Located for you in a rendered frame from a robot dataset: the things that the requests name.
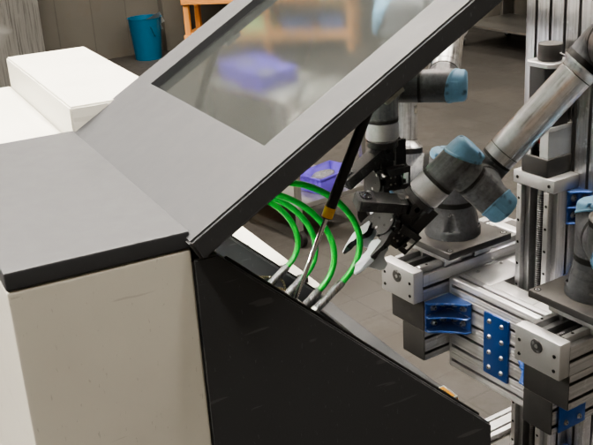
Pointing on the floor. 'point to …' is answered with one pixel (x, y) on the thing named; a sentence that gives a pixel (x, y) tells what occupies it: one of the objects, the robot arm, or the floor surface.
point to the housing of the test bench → (91, 299)
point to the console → (67, 84)
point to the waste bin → (146, 36)
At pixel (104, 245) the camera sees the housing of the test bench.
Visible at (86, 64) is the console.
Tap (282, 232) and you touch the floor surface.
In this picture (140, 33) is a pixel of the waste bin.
